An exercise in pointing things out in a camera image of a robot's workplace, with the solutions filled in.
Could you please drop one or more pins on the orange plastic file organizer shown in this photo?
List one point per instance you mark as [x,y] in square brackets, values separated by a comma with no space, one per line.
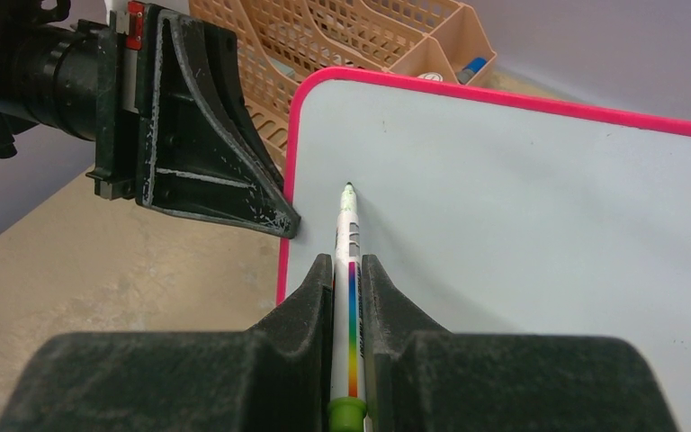
[281,42]

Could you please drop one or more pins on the blue item in organizer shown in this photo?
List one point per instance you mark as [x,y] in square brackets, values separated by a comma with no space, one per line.
[468,72]

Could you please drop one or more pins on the white green marker pen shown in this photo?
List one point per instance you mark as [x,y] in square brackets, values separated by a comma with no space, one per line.
[347,408]

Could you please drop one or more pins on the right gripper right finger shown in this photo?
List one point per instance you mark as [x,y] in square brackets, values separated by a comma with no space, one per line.
[422,377]

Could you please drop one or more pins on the pink framed whiteboard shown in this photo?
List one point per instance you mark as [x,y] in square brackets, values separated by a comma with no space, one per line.
[499,212]

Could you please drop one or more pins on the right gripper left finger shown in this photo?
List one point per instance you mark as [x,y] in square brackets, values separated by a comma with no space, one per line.
[272,376]

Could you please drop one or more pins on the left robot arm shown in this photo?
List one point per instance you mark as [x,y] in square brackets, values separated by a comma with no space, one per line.
[48,74]

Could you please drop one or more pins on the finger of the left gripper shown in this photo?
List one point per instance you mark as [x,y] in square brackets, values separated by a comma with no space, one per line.
[200,155]

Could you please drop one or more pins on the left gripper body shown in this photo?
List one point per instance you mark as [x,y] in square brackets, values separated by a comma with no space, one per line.
[121,71]

